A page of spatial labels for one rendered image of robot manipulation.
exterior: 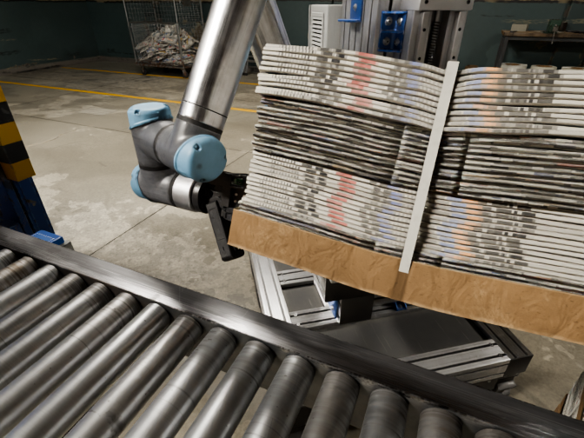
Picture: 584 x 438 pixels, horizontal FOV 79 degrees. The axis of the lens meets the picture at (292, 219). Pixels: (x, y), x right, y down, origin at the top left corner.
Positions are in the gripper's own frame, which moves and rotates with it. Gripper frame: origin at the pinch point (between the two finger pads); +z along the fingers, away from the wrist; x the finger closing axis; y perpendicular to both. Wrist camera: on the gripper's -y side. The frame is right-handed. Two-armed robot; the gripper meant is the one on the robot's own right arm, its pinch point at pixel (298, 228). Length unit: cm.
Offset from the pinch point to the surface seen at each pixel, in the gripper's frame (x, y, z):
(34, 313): -20.5, -19.9, -36.1
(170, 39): 513, 180, -495
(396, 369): -8.6, -14.2, 20.5
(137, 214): 128, -46, -163
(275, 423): -20.9, -19.4, 8.6
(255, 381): -16.2, -18.7, 3.2
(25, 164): 6, -2, -82
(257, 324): -9.3, -14.5, -0.8
